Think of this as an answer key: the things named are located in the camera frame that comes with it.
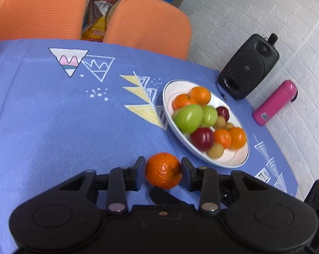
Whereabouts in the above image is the brown longan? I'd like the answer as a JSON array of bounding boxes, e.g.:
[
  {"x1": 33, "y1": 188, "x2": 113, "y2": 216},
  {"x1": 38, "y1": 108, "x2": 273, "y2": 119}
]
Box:
[
  {"x1": 206, "y1": 143, "x2": 224, "y2": 159},
  {"x1": 213, "y1": 116, "x2": 227, "y2": 129},
  {"x1": 225, "y1": 122, "x2": 235, "y2": 130}
]

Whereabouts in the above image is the mandarin back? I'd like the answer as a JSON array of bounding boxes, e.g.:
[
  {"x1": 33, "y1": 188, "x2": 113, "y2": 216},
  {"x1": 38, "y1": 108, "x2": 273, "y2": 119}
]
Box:
[{"x1": 145, "y1": 153, "x2": 182, "y2": 190}]

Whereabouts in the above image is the large orange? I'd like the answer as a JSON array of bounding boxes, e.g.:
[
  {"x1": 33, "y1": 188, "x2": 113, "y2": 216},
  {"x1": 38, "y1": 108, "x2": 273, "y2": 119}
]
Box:
[{"x1": 228, "y1": 127, "x2": 247, "y2": 150}]

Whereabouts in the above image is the small green apple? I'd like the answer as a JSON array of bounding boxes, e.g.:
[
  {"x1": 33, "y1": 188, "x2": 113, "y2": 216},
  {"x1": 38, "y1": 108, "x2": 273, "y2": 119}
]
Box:
[{"x1": 173, "y1": 104, "x2": 203, "y2": 134}]

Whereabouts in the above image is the large green apple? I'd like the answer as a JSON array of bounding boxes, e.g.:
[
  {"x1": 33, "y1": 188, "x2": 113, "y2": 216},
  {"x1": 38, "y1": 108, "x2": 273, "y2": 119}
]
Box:
[{"x1": 200, "y1": 105, "x2": 218, "y2": 127}]

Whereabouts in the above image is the dark red plum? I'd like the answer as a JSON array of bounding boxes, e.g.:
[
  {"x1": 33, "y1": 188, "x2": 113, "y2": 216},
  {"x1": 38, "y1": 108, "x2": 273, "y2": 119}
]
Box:
[{"x1": 216, "y1": 106, "x2": 230, "y2": 122}]

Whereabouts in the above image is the mandarin with stem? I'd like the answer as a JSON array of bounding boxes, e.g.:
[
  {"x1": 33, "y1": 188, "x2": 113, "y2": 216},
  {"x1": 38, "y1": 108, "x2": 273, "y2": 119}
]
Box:
[{"x1": 172, "y1": 94, "x2": 197, "y2": 111}]

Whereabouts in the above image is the smooth orange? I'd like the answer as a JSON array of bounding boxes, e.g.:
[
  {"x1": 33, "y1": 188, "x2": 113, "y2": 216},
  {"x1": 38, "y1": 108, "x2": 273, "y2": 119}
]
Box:
[{"x1": 189, "y1": 87, "x2": 211, "y2": 106}]

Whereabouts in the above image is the blue patterned tablecloth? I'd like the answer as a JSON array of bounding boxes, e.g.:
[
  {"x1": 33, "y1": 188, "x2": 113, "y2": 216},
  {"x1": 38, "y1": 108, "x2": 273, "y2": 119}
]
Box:
[{"x1": 0, "y1": 38, "x2": 299, "y2": 253}]

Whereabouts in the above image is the pink water bottle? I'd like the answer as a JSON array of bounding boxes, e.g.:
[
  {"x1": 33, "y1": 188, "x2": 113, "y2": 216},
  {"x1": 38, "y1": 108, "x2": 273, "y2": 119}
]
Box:
[{"x1": 252, "y1": 80, "x2": 298, "y2": 126}]

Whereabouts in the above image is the black speaker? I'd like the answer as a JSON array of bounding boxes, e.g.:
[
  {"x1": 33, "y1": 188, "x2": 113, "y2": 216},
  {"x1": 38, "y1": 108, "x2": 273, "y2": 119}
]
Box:
[{"x1": 217, "y1": 33, "x2": 279, "y2": 100}]

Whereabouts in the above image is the right orange chair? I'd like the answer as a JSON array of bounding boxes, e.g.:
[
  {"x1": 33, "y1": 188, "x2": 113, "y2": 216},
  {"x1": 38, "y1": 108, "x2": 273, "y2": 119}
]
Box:
[{"x1": 103, "y1": 0, "x2": 192, "y2": 60}]

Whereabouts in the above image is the orange chair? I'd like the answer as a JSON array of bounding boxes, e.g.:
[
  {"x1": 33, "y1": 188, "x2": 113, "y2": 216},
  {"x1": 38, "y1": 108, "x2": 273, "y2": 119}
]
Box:
[
  {"x1": 0, "y1": 0, "x2": 86, "y2": 41},
  {"x1": 103, "y1": 0, "x2": 192, "y2": 60}
]

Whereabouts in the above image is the yellow snack bag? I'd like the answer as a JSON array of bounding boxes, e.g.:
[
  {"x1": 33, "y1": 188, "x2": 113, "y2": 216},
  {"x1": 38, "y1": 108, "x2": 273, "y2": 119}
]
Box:
[{"x1": 81, "y1": 0, "x2": 117, "y2": 42}]

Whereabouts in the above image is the left orange chair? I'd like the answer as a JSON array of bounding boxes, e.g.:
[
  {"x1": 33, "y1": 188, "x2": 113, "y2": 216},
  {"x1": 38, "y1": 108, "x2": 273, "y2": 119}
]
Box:
[{"x1": 0, "y1": 0, "x2": 86, "y2": 41}]

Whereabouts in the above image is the black speaker cable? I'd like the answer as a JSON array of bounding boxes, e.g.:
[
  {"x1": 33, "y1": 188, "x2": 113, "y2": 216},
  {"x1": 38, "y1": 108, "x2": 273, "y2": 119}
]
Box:
[{"x1": 215, "y1": 80, "x2": 228, "y2": 101}]

